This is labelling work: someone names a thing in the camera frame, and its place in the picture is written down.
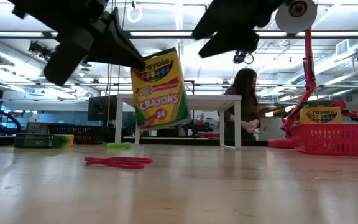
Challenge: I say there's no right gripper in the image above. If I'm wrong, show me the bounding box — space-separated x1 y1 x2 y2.
191 0 287 59

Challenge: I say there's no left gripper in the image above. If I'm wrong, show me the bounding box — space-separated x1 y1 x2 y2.
54 7 146 71

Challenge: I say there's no red desk lamp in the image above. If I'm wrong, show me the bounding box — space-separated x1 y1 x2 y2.
267 0 318 149

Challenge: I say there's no black monitor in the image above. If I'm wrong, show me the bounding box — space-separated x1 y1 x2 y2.
87 95 118 122

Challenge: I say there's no white perforated shelf riser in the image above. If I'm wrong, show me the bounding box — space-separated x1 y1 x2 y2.
114 94 242 150

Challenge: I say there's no person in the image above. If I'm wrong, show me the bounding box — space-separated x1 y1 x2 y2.
221 68 262 142

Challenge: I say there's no black mesh basket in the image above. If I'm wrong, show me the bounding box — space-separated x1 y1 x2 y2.
47 124 111 145

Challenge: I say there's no green coil wristband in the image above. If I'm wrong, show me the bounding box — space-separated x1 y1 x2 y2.
106 142 132 150

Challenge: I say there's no black background machine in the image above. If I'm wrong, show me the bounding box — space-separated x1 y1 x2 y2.
180 120 214 138

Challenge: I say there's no red rubber band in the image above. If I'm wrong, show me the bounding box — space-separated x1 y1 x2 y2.
84 156 154 170

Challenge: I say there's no red machine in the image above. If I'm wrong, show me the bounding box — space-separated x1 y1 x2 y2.
334 98 358 123

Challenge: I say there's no red plastic basket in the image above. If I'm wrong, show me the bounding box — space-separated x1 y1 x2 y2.
290 123 358 157

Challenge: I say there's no black camera on rig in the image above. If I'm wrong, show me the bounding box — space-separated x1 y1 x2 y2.
232 49 255 65

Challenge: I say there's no white hanging ring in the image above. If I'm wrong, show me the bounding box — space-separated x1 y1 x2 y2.
126 4 144 24

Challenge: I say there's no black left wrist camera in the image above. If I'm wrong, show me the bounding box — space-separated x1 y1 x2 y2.
43 26 96 87

